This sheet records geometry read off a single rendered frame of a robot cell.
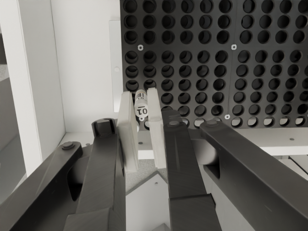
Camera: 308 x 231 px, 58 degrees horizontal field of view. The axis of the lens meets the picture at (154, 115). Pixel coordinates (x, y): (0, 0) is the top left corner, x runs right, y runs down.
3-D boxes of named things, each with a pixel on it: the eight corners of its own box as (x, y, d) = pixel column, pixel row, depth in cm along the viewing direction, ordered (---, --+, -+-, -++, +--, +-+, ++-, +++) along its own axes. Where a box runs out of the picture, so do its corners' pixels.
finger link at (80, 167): (123, 179, 14) (63, 189, 14) (125, 138, 19) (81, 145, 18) (118, 152, 13) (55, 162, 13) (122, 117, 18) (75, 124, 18)
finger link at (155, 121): (148, 120, 15) (162, 118, 15) (146, 88, 21) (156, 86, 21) (156, 170, 16) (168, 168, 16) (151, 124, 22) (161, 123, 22)
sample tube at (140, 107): (133, 89, 25) (132, 104, 21) (146, 87, 25) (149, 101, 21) (135, 101, 26) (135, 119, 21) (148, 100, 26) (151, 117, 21)
